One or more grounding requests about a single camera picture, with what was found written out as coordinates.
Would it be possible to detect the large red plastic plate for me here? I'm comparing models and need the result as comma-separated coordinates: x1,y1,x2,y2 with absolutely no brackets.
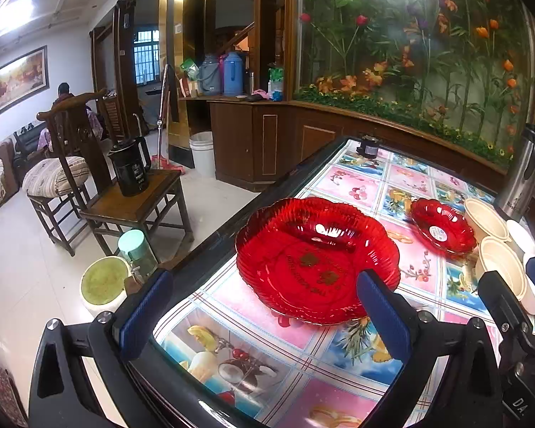
235,196,401,326

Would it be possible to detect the grey-blue thermos flask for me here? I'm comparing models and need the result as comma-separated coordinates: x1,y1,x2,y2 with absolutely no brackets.
197,54,222,95

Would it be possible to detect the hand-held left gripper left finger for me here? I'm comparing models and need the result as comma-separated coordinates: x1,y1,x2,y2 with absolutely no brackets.
29,269,174,428

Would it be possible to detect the stainless steel thermos jug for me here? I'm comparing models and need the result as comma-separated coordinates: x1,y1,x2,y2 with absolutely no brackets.
495,124,535,222

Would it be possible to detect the small black device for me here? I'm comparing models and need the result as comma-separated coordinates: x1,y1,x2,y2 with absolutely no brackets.
354,135,382,159

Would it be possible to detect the framed wall painting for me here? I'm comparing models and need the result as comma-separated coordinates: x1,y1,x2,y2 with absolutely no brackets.
0,45,48,126

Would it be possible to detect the metal handled mop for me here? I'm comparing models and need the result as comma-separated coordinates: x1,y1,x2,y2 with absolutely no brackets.
152,65,185,174

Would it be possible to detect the small brown wooden stool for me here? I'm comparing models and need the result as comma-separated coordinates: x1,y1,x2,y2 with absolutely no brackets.
124,266,175,297

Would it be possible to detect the green and white package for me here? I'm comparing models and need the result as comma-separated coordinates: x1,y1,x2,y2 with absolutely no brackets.
267,67,286,101

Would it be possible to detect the dark patterned cloth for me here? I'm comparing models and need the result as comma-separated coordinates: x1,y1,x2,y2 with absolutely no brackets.
0,352,27,428

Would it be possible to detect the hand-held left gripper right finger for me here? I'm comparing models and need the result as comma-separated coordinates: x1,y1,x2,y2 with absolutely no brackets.
357,270,504,428

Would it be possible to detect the dark wooden high-back chair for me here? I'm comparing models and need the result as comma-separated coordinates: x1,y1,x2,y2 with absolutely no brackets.
37,89,194,257

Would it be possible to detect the brown wooden cabinet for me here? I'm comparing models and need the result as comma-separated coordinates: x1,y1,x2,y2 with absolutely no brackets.
178,93,511,188

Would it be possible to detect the striped seat cushion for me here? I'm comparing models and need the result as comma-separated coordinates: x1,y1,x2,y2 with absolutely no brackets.
22,156,92,197

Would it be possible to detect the artificial flower display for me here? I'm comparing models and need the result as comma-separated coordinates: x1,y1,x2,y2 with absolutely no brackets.
294,0,535,165

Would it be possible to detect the white stool with green top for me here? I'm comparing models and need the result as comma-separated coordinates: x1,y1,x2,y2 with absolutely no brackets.
80,256,132,319

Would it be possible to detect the beige plastic bowl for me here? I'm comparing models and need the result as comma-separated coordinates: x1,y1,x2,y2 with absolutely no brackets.
464,197,512,244
475,236,530,302

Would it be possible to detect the mint green bottle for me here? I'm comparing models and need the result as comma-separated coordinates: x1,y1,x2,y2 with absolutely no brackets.
117,229,159,281

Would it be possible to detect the ceiling light panel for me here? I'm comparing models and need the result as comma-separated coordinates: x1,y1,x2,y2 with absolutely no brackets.
0,0,39,36

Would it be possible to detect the barred window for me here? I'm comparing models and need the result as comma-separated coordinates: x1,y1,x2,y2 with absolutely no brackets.
134,29,161,85

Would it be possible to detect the blue thermos flask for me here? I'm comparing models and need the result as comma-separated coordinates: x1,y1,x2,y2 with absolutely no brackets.
222,51,244,96

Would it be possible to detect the white plastic bucket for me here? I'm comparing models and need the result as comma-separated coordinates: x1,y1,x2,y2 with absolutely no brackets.
189,131,216,179

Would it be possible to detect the white paper bowl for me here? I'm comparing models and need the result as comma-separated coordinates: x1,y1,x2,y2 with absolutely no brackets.
506,219,535,258

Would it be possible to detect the dark wooden stool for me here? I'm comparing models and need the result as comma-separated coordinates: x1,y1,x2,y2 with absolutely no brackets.
27,178,94,257

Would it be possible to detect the black electric kettle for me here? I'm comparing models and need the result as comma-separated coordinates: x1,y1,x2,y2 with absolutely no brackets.
108,136,152,197

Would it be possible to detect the fruit print tablecloth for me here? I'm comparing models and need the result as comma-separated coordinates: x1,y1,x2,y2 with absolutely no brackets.
154,138,535,428

